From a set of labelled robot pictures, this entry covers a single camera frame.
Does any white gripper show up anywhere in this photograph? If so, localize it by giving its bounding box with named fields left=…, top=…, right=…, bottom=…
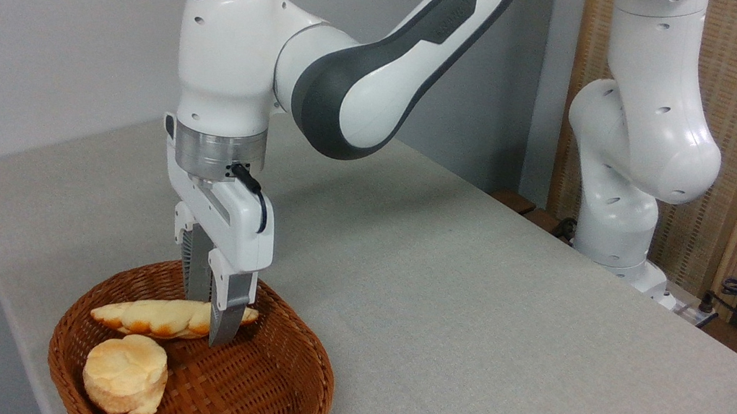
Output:
left=137, top=133, right=290, bottom=355

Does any long braided bread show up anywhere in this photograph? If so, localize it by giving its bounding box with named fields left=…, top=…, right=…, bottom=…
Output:
left=88, top=284, right=260, bottom=354

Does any round bread roll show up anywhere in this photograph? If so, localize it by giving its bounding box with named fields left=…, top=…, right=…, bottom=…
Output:
left=77, top=327, right=174, bottom=414

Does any brown wicker basket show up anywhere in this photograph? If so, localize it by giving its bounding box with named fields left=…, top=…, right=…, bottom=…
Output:
left=39, top=242, right=351, bottom=414

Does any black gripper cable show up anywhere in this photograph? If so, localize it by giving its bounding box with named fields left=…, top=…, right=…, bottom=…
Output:
left=221, top=162, right=277, bottom=236

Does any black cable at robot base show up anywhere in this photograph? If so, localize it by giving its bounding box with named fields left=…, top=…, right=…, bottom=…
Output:
left=551, top=215, right=579, bottom=244

